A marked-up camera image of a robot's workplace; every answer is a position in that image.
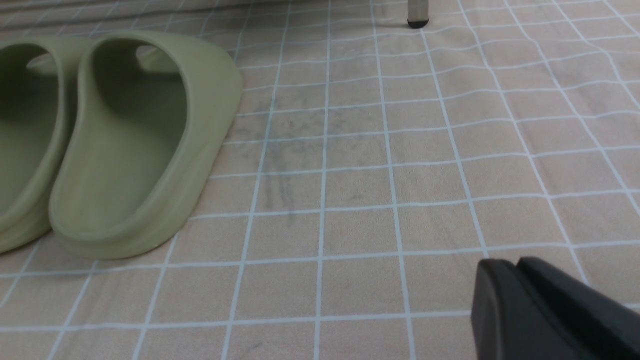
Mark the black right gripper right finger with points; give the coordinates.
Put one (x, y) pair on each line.
(606, 328)

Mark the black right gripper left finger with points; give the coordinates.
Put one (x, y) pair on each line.
(510, 321)

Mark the metal shoe rack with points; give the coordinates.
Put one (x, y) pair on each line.
(417, 13)

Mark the right green foam slipper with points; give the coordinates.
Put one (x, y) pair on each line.
(153, 111)

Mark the green foam slipper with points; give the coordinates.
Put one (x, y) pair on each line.
(39, 95)
(153, 111)

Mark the left green foam slipper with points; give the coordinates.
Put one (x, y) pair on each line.
(39, 95)

